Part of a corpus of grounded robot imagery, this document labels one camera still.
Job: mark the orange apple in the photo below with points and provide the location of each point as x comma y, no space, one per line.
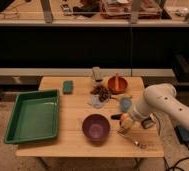
124,116

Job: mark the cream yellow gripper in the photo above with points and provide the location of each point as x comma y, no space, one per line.
126,125

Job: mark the black handled utensil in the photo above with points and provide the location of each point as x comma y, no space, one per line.
116,116

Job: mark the green sponge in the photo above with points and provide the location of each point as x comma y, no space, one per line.
68,87

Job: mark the small black metal clip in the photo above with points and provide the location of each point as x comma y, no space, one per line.
147,123

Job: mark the purple bowl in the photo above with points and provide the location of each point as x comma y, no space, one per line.
96,127

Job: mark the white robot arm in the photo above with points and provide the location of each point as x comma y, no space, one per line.
156,98

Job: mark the orange bowl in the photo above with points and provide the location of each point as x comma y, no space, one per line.
117,84

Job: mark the wooden table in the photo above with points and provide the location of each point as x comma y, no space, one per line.
71,141

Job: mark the green plastic tray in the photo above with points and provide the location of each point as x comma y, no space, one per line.
34,117

